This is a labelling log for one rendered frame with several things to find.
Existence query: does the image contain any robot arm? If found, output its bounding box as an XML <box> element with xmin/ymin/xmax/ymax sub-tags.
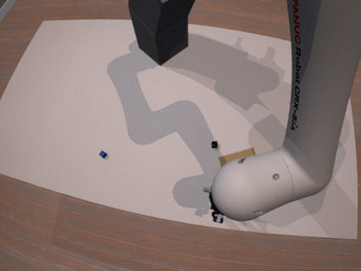
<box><xmin>203</xmin><ymin>0</ymin><xmax>361</xmax><ymax>221</ymax></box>

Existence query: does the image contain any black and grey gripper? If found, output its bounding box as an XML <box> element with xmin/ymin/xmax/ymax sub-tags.
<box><xmin>210</xmin><ymin>206</ymin><xmax>224</xmax><ymax>224</ymax></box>

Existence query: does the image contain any tan square mat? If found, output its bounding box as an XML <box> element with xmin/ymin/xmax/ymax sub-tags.
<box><xmin>219</xmin><ymin>148</ymin><xmax>256</xmax><ymax>167</ymax></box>

